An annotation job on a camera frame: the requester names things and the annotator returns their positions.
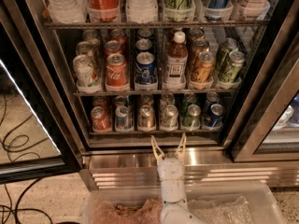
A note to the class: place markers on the blue pepsi can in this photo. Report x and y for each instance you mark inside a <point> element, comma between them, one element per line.
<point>145,68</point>
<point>143,45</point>
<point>145,34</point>

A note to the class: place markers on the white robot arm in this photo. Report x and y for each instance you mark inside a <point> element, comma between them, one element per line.
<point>172,213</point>

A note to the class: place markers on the red coca-cola can bottom shelf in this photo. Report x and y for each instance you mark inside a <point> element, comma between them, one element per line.
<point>100,119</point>

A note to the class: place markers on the silver green 7up can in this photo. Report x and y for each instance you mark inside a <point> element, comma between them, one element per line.
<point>169,116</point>

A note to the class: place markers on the green can shelf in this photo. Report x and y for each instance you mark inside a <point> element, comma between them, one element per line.
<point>177,10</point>
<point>192,117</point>

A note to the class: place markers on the right clear plastic bin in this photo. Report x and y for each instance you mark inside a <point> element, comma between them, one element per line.
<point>234,203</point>

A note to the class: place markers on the red can bottom rear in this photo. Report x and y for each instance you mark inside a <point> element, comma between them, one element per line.
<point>100,101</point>

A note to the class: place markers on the orange gold can middle front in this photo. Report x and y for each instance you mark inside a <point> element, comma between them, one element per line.
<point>203,66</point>

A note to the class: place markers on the green can bottom shelf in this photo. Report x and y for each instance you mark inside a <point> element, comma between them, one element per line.
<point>192,117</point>

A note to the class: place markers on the green can middle rear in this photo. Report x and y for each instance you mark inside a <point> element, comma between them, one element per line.
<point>224,49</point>

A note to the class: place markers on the brown tea bottle white cap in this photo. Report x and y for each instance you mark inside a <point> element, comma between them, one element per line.
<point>176,60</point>

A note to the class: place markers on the clear water bottle top centre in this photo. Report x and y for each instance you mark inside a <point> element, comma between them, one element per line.
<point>142,11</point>

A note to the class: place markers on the gold can bottom rear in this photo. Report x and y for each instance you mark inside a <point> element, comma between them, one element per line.
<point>146,99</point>

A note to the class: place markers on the clear plastic bin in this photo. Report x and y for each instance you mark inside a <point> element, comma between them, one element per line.
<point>234,203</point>
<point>123,206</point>

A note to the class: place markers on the left clear plastic bin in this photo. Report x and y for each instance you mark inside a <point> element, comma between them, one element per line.
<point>123,206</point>

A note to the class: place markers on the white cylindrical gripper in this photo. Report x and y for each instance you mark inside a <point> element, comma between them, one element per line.
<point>170,170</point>

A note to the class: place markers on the stainless steel fridge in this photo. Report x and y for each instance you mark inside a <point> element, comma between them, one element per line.
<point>113,159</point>

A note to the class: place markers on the red coca-cola can middle front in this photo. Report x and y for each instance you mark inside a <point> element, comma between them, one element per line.
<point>117,72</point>

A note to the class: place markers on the red coca-cola can shelf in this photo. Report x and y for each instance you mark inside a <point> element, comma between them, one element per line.
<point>100,119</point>
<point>104,10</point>

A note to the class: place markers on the white can middle shelf rear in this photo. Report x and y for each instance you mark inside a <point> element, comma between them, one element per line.
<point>93,37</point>

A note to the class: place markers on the green can bottom rear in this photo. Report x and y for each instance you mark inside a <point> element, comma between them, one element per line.
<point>189,99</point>

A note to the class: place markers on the green can middle front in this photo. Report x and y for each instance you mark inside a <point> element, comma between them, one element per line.
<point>232,66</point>

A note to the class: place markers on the red coca-cola can top shelf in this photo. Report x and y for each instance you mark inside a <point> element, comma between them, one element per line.
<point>104,10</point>

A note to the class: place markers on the blue pepsi can middle front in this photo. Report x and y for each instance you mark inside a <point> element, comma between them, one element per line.
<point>145,68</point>

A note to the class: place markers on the blue white can bottom rear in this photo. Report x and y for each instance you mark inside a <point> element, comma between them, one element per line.
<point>121,100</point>

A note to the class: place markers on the gold can bottom shelf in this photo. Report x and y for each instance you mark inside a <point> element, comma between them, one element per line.
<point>146,116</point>

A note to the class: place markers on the open glass fridge door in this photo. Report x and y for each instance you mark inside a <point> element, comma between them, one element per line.
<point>38,130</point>

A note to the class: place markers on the orange gold can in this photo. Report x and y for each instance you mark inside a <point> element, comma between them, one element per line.
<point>203,66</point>
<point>195,33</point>
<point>198,45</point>

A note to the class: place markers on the blue pepsi can middle rear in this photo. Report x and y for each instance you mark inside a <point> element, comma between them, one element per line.
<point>145,34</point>

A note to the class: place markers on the orange gold can middle rear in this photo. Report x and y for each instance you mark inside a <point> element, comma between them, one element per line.
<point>195,33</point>

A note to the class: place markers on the right glass fridge door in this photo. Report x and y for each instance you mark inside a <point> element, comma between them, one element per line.
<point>269,134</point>

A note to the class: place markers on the green can top shelf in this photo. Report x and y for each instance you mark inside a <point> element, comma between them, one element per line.
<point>177,10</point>

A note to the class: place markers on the white can middle shelf front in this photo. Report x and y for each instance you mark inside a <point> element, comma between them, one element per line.
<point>84,68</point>

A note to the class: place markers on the red coca-cola can middle rear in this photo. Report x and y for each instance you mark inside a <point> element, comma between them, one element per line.
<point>118,35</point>

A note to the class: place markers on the blue white can bottom shelf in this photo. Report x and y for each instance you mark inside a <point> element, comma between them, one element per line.
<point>123,118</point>

